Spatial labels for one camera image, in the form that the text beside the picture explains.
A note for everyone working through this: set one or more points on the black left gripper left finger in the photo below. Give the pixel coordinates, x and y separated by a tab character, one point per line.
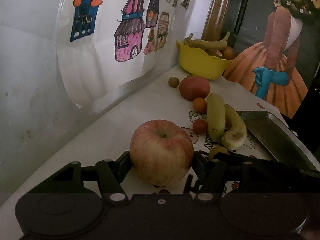
107	173

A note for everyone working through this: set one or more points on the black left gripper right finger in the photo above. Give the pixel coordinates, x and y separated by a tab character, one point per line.
259	179

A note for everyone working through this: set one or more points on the small yellow green fruit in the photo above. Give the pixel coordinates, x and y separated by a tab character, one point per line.
216	150

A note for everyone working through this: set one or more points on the red cherry tomato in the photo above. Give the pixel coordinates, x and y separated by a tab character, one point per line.
200	126

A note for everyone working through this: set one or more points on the red yellow striped apple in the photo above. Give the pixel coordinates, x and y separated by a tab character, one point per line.
161	152

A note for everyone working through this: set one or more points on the small orange tangerine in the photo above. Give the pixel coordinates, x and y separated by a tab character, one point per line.
200	105

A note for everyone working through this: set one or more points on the large red tomato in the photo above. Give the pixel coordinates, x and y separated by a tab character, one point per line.
193	87

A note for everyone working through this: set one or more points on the metal baking tray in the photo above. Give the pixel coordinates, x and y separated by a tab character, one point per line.
278	139

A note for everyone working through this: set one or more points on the small brown green fruit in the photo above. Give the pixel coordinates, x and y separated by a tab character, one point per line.
173	82

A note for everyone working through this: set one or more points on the yellow plastic fruit bowl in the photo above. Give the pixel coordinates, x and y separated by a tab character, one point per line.
197	62

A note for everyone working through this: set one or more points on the stickered dark fruit in bowl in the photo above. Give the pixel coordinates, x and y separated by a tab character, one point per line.
216	53

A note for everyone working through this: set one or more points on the orange fruit in bowl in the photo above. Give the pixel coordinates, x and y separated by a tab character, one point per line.
228	53

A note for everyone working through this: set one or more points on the banana in yellow bowl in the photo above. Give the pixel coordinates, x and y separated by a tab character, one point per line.
207	45

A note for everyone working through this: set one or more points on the houses drawing paper sheet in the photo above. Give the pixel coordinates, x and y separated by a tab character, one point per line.
104	44

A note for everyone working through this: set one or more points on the orange dress girl painting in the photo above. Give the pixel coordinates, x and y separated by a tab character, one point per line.
268	68

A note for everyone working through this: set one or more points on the brown wooden post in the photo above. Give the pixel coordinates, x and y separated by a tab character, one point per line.
215	20

